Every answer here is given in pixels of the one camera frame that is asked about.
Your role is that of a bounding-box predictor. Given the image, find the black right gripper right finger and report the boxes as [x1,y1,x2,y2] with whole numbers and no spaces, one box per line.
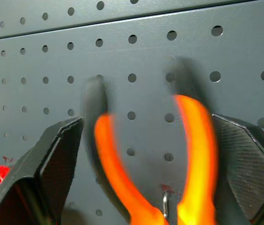
[211,113,264,225]

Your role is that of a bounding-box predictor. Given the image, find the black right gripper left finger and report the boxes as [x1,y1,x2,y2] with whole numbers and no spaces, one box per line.
[0,116,84,225]

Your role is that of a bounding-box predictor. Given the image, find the orange handled needle-nose pliers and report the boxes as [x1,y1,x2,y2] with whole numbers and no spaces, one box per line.
[81,57,219,225]

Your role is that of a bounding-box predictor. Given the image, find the grey pegboard panel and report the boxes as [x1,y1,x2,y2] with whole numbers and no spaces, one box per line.
[0,0,264,225]

